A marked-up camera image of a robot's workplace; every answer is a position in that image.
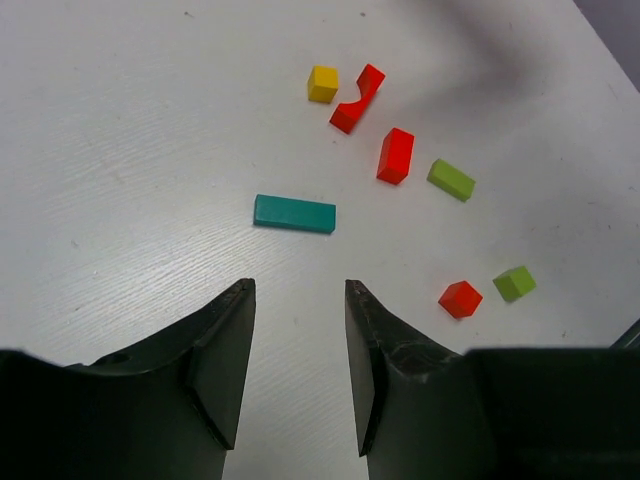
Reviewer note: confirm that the teal long wood block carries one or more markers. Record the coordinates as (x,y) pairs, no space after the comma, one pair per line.
(294,214)

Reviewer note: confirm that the red rectangular wood block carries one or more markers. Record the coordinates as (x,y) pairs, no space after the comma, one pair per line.
(395,158)

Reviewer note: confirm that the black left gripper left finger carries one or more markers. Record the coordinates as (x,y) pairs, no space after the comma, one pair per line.
(166,407)

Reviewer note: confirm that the yellow cube wood block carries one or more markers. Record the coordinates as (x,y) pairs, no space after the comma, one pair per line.
(322,84)

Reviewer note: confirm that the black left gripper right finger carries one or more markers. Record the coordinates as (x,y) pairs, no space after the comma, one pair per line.
(423,411)

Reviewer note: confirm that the green cube wood block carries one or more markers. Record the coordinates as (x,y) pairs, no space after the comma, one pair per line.
(514,283)

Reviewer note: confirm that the red cube wood block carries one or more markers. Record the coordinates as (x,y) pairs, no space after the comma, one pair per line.
(460,300)

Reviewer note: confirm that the green rectangular wood block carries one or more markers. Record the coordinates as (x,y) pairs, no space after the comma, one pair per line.
(451,180)

